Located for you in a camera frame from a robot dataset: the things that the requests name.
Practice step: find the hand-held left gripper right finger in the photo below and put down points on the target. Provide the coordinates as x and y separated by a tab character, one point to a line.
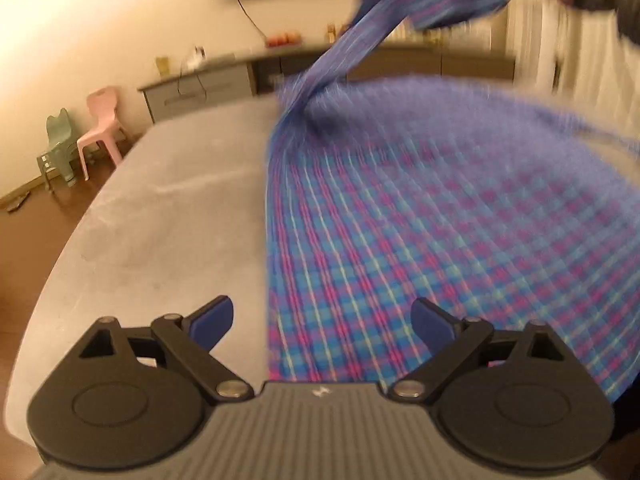
432	325

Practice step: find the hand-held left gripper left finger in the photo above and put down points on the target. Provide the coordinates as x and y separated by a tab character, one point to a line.
212	320

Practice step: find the blue pink plaid shirt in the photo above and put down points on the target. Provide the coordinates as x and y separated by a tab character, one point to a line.
425	235

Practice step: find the white curtain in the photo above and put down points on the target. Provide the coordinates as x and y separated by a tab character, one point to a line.
550	45

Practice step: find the small gold jar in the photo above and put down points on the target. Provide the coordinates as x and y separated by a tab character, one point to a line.
331	33

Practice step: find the red plate of fruit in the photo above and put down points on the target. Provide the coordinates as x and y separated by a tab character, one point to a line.
284	40

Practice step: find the pink plastic child chair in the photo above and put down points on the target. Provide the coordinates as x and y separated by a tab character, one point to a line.
102	125

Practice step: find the flat brown object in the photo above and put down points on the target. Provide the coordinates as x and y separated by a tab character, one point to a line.
16	202

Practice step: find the long grey TV cabinet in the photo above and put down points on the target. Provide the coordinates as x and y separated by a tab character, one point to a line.
210	87

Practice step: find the green plastic child chair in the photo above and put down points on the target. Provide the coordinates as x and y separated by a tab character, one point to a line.
57	140

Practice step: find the yellow cup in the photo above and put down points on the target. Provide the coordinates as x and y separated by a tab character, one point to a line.
163	66

